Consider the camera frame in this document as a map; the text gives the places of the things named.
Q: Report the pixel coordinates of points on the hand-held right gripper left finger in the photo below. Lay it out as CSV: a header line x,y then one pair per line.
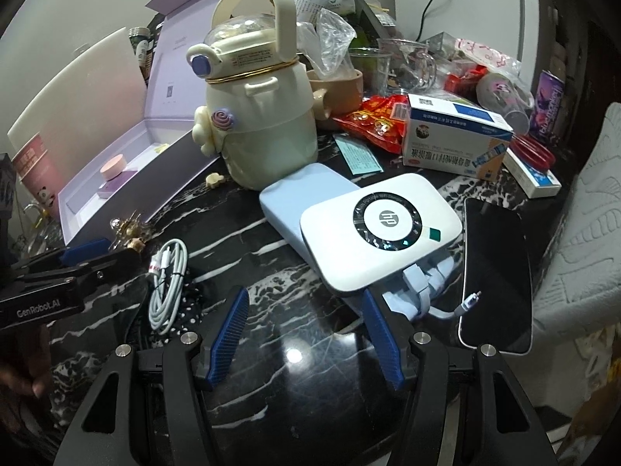
x,y
228,340

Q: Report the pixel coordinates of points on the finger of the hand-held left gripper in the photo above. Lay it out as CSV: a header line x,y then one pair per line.
x,y
111,264
85,248

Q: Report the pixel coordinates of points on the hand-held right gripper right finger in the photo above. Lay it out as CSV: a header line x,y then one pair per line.
x,y
383,344

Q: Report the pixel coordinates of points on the gold metal hair clip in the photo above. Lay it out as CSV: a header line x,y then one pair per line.
x,y
123,225

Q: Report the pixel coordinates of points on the black polka-dot hair bow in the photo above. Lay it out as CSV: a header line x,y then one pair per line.
x,y
191,301

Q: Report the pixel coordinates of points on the purple rectangular carton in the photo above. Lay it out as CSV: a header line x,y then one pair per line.
x,y
119,185

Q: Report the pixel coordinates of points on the pink round compact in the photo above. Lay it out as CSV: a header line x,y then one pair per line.
x,y
112,166

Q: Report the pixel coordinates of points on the pale yellow hair claw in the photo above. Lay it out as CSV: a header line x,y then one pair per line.
x,y
160,147

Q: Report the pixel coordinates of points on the lavender gift box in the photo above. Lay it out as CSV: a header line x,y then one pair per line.
x,y
165,121

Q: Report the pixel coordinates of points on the person's left hand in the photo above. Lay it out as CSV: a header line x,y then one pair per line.
x,y
29,383

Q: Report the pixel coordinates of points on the cream bear charm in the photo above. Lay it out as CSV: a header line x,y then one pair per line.
x,y
137,244

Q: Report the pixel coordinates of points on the clear glass cartoon mug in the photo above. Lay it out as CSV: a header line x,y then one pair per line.
x,y
36,225

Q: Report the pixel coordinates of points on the pink paper cup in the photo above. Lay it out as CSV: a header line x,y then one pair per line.
x,y
34,170

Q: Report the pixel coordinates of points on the white round-display power bank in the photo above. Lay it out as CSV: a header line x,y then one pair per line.
x,y
339,242

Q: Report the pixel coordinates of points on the black smartphone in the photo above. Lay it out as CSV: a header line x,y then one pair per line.
x,y
495,276

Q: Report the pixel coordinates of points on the cream flower charm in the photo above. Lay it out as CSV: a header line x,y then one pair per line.
x,y
213,180

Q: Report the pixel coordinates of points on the white cutting board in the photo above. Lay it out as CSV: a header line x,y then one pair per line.
x,y
87,102

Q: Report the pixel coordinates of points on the light blue power bank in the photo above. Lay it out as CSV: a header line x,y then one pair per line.
x,y
296,194

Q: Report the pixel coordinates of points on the teal paper sachet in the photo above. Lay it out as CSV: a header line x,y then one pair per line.
x,y
361,155

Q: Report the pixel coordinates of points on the cream cartoon water bottle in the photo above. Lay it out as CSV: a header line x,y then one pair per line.
x,y
271,145

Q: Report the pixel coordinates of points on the black printed packet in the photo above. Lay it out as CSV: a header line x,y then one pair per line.
x,y
140,48

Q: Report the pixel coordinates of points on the white blue medicine box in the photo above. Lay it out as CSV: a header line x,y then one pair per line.
x,y
451,141

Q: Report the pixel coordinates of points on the red snack packet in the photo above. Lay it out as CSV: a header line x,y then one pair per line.
x,y
373,126

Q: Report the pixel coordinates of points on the small white blue box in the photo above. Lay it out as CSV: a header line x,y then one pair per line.
x,y
533,177

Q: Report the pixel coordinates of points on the grey quilted cushion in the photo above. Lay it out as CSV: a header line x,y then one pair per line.
x,y
582,233

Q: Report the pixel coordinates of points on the clear printed plastic cup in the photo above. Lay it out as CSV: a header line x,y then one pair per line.
x,y
499,92

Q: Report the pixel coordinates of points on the clear glass measuring mug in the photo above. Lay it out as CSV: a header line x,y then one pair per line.
x,y
412,65

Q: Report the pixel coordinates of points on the purple drink can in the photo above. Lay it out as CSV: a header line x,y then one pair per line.
x,y
548,107

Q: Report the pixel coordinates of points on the white pink printed bag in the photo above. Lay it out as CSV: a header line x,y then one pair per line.
x,y
485,53

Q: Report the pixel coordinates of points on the clear plastic bag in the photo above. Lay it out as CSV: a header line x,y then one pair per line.
x,y
330,34

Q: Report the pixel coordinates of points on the printed paper leaflet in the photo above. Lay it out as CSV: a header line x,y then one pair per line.
x,y
310,5

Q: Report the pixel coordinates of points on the white refrigerator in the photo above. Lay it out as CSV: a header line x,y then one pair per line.
x,y
485,5

